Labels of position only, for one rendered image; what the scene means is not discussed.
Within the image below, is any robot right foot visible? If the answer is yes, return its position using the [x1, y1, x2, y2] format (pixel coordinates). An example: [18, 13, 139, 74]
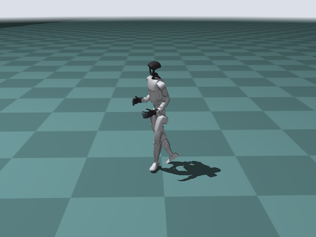
[166, 153, 179, 163]

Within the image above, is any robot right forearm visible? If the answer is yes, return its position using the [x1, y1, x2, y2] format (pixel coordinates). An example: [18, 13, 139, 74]
[142, 95, 150, 103]

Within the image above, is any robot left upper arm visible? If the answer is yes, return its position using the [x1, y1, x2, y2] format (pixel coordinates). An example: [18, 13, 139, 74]
[156, 81, 169, 102]

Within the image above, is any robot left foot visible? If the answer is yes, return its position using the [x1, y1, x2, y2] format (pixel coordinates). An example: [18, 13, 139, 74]
[150, 161, 159, 171]

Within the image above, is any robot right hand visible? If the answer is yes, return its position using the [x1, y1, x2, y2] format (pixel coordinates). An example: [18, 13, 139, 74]
[132, 96, 143, 106]

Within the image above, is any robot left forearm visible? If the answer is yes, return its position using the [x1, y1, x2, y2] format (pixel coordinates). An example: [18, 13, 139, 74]
[156, 98, 170, 115]

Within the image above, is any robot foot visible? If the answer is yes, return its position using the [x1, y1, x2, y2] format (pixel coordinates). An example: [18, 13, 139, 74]
[150, 161, 159, 171]
[166, 153, 179, 163]

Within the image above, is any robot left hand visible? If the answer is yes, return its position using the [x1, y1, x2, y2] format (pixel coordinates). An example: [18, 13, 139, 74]
[142, 109, 158, 119]

